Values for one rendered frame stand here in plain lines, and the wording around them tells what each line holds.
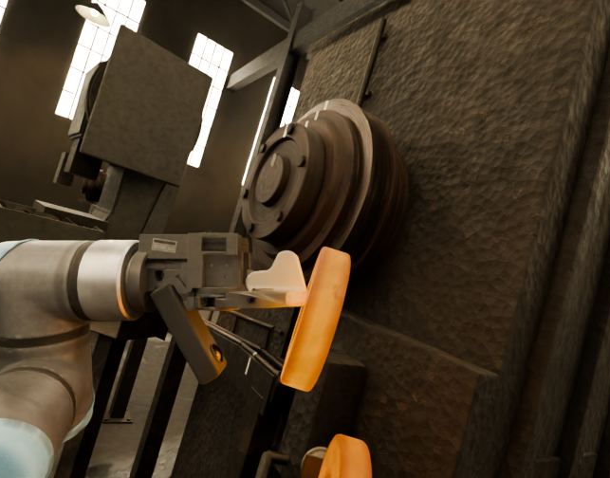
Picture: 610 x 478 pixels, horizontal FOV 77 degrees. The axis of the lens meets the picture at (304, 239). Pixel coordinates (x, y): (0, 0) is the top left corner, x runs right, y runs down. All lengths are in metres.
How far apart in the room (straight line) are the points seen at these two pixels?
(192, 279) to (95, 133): 3.00
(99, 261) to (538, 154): 0.67
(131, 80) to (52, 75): 7.65
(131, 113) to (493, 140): 2.99
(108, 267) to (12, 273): 0.10
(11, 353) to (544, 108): 0.83
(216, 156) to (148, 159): 8.10
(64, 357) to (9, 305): 0.08
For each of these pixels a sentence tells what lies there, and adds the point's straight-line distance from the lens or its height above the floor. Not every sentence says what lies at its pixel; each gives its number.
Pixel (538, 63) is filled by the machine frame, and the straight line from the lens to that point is 0.86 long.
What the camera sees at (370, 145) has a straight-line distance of 0.79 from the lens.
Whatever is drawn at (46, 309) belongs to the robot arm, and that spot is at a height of 0.84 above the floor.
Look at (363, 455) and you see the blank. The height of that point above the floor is 0.78.
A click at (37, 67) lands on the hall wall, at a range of 11.12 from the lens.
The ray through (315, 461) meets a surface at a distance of 0.57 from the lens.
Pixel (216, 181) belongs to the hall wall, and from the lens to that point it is 11.46.
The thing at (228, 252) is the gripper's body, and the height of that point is 0.95.
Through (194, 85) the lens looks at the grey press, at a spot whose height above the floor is 2.13.
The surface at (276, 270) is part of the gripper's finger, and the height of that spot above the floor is 0.94.
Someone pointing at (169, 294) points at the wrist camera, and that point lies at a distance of 0.44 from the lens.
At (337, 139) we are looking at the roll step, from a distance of 0.83.
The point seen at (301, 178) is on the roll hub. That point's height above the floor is 1.11.
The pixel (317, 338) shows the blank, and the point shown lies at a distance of 0.36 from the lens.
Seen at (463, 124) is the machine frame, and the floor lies 1.31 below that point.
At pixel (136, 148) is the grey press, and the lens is 3.44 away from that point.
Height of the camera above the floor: 0.96
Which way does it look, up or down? 3 degrees up
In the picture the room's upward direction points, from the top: 16 degrees clockwise
